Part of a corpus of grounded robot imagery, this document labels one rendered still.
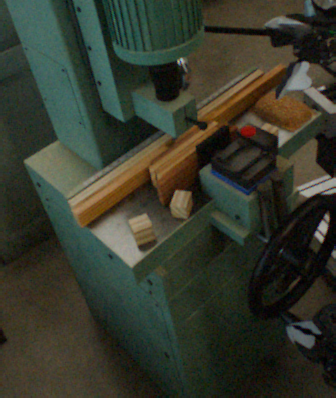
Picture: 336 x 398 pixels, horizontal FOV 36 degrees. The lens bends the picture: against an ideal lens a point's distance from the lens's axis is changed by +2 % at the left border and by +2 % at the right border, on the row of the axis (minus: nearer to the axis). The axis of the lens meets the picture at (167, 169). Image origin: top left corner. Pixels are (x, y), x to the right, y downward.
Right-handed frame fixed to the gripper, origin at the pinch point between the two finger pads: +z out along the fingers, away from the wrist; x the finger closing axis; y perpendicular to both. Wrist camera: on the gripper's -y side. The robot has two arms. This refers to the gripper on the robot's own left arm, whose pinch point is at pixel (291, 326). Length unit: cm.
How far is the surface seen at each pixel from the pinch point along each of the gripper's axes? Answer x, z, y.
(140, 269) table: -17.6, 14.0, -22.1
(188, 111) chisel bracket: 8.4, 16.8, -43.5
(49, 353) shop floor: -34, 105, 28
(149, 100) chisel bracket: 4, 22, -49
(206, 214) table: 0.9, 14.5, -22.9
